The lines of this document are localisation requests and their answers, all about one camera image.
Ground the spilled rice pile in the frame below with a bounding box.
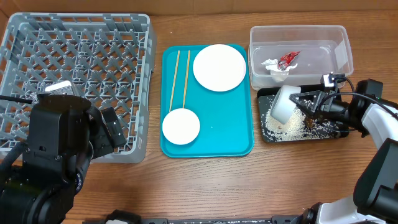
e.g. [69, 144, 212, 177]
[261, 99, 338, 142]

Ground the grey dishwasher rack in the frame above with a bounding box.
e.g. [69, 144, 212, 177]
[1, 12, 156, 163]

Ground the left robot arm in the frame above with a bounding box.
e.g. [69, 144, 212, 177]
[1, 94, 126, 223]

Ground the white tissue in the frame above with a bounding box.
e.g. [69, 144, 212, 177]
[261, 59, 298, 83]

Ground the bowl of rice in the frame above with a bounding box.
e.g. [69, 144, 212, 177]
[271, 85, 301, 124]

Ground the large white plate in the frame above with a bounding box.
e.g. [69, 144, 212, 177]
[192, 44, 247, 92]

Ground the teal serving tray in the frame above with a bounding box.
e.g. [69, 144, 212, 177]
[160, 45, 254, 158]

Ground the small white pink plate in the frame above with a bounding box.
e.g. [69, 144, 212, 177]
[162, 108, 200, 145]

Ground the black tray bin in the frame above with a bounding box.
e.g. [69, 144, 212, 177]
[256, 83, 351, 144]

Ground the brown food lump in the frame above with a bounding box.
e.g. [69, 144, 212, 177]
[304, 118, 314, 128]

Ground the wooden chopstick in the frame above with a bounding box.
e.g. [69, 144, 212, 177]
[169, 50, 180, 112]
[182, 50, 191, 109]

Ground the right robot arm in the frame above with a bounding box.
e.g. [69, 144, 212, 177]
[289, 79, 397, 223]

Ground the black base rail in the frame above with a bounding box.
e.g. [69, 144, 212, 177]
[83, 210, 298, 224]

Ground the clear plastic bin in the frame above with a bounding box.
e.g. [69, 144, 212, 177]
[248, 25, 354, 90]

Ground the red snack wrapper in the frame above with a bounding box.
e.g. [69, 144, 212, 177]
[278, 51, 300, 70]

